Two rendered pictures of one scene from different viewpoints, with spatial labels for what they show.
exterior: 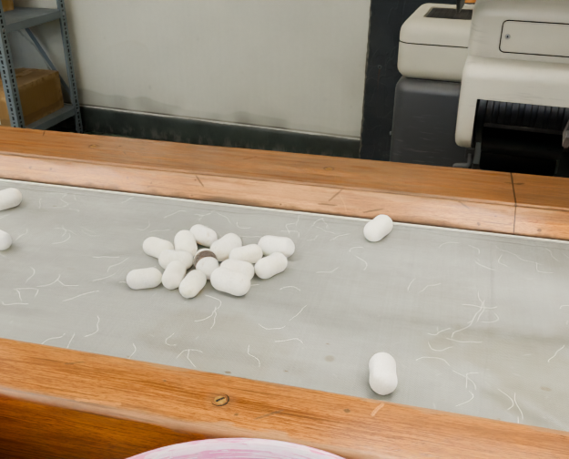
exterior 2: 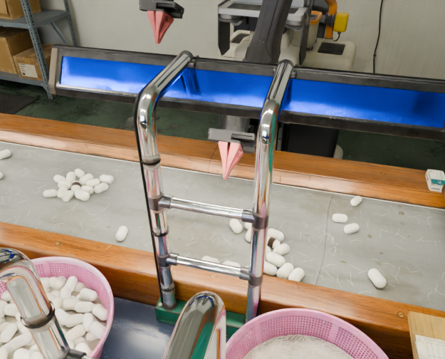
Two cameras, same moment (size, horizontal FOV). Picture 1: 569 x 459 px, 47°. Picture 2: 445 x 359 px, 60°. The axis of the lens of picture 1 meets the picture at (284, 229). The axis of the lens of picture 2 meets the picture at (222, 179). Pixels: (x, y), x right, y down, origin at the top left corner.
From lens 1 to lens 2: 43 cm
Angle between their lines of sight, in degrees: 9
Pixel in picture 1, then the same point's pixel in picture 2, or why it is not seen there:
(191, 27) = (139, 23)
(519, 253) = (204, 181)
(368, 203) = not seen: hidden behind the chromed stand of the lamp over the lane
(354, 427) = (97, 253)
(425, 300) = not seen: hidden behind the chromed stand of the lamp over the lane
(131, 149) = (61, 128)
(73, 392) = (8, 240)
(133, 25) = (107, 21)
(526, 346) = (182, 222)
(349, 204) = not seen: hidden behind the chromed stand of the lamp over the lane
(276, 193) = (117, 152)
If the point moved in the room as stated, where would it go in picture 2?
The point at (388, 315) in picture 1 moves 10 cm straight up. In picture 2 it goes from (138, 209) to (132, 173)
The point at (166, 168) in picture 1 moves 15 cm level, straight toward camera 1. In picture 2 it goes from (72, 139) to (65, 170)
